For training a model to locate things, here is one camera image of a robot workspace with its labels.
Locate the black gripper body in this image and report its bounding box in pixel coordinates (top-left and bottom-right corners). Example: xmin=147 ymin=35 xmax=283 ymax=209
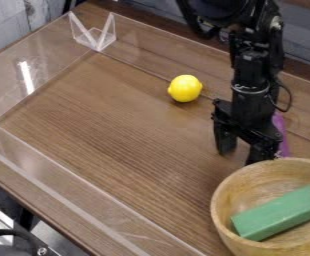
xmin=212 ymin=83 xmax=293 ymax=144

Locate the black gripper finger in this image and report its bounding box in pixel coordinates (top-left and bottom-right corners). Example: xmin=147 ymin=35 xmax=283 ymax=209
xmin=246 ymin=141 xmax=281 ymax=165
xmin=214 ymin=121 xmax=236 ymax=155

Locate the purple toy eggplant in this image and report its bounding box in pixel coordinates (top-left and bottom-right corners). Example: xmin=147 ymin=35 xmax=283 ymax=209
xmin=273 ymin=113 xmax=290 ymax=157

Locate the brown wooden bowl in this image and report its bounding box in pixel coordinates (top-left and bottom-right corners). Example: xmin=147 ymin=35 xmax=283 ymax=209
xmin=210 ymin=158 xmax=310 ymax=256

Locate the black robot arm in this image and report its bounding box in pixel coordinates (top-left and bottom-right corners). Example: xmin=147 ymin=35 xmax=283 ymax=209
xmin=175 ymin=0 xmax=289 ymax=164

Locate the yellow toy lemon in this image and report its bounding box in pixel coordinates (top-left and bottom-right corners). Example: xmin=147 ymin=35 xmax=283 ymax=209
xmin=167 ymin=75 xmax=203 ymax=103

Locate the green rectangular block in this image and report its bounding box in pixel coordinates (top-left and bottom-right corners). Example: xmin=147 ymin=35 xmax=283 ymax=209
xmin=231 ymin=185 xmax=310 ymax=241

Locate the clear acrylic tray wall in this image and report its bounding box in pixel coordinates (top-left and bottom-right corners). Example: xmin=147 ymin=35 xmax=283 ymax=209
xmin=0 ymin=127 xmax=206 ymax=256

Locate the clear acrylic corner bracket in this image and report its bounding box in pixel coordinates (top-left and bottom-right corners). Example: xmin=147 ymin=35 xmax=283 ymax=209
xmin=68 ymin=12 xmax=116 ymax=52

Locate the black cable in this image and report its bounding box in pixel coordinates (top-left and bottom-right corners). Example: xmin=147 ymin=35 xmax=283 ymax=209
xmin=0 ymin=227 xmax=39 ymax=256

